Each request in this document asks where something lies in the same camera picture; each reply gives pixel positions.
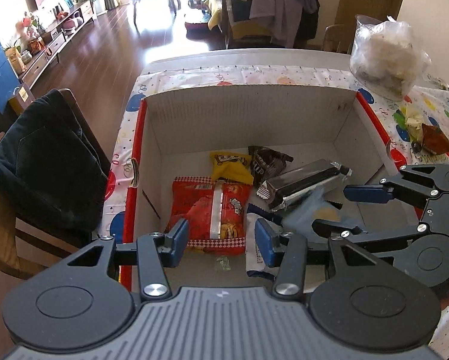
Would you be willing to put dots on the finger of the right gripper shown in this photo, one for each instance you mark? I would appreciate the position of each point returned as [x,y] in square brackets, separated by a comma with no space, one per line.
[368,239]
[412,191]

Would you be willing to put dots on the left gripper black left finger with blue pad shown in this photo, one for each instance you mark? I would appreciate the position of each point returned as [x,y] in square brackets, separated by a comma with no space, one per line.
[154,253]

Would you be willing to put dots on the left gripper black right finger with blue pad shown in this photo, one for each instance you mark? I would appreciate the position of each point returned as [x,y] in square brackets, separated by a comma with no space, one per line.
[286,251]

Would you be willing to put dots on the white navy snack packet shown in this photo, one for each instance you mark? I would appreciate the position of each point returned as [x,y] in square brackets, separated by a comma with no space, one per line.
[255,266]

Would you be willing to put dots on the light blue cookie packet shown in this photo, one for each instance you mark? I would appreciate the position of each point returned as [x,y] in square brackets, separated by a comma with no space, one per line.
[300,217]

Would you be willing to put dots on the silver foil snack bar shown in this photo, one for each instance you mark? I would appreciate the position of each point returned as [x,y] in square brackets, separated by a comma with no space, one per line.
[289,188]

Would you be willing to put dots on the dark brown candy packet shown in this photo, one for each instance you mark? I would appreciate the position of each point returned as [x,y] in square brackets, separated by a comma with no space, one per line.
[266,163]

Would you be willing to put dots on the yellow sesame snack packet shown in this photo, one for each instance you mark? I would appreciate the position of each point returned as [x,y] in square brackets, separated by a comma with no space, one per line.
[231,166]

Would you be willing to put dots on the round dark wrapped candy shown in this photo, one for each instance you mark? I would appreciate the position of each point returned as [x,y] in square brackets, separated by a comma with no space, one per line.
[416,147]

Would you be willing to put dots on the brown red zigzag snack bag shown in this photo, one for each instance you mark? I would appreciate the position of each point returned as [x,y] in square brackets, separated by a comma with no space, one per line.
[434,140]

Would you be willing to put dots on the cream white snack bag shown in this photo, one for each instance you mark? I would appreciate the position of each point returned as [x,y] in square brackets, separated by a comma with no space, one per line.
[413,121]

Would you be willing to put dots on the red cardboard box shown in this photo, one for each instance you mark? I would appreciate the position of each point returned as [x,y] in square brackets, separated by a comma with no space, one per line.
[177,130]

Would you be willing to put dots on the wooden chair with black jacket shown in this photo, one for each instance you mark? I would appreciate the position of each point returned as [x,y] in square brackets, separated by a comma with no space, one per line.
[53,176]

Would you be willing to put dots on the large clear plastic bag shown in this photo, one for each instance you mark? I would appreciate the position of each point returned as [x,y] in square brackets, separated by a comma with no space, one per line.
[387,57]

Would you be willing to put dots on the tv cabinet with items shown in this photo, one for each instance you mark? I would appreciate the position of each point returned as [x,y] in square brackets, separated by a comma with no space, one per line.
[43,50]

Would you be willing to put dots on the coffee table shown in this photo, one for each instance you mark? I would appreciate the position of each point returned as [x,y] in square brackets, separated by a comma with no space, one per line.
[153,0]

